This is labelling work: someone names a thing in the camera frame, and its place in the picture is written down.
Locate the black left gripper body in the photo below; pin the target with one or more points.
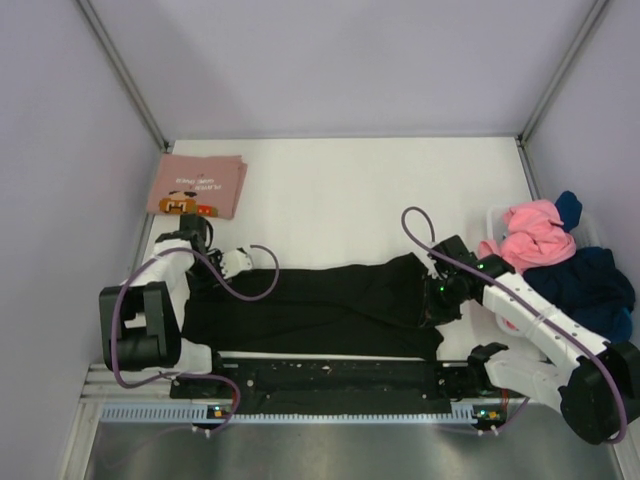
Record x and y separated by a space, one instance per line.
215 259

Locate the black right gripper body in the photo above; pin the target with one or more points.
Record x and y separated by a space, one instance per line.
443 299

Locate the black t shirt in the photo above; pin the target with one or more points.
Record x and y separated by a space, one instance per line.
367 310

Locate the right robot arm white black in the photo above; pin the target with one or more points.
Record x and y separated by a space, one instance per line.
591 382

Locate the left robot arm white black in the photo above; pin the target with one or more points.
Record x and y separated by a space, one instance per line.
142 318

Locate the folded pink t shirt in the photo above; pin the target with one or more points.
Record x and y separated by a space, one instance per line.
207 186

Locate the pink crumpled t shirt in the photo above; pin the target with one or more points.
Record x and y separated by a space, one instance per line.
535 239

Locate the dark blue crumpled t shirt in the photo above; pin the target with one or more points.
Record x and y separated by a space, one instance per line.
587 282

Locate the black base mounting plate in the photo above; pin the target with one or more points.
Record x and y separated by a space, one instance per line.
356 402

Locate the white plastic laundry basket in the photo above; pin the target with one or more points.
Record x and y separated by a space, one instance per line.
585 234

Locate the bright blue crumpled t shirt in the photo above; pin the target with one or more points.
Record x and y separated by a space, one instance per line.
615 324

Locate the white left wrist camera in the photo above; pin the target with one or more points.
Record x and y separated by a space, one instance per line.
234 262

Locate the left aluminium corner post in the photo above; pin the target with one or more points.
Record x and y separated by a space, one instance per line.
121 72

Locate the aluminium corner post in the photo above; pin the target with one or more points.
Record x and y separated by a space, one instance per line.
587 28
121 72

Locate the right aluminium corner post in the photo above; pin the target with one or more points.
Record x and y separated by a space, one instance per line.
587 28

